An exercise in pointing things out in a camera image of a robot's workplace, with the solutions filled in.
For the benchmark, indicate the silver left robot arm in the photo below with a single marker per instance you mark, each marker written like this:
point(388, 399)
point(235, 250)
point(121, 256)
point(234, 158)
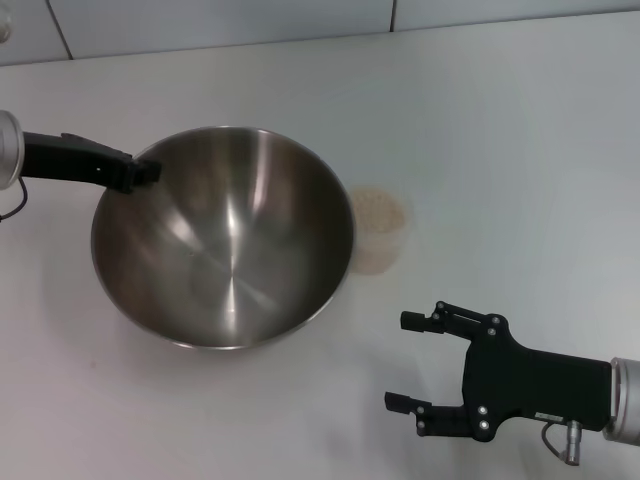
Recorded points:
point(9, 150)

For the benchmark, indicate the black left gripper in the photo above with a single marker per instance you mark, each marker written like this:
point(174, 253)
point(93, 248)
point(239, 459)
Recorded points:
point(70, 157)

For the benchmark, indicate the stainless steel mixing bowl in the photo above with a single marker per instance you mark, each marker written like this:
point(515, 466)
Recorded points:
point(225, 250)

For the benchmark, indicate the white rice grains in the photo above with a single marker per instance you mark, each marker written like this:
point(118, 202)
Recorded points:
point(377, 212)

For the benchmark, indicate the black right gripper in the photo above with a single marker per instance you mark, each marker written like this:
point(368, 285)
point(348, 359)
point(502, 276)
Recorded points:
point(530, 382)

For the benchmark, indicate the clear plastic cup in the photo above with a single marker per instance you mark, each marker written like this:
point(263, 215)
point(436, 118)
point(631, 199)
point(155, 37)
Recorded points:
point(375, 260)

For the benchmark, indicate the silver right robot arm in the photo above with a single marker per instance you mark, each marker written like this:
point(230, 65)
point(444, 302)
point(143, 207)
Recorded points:
point(627, 400)

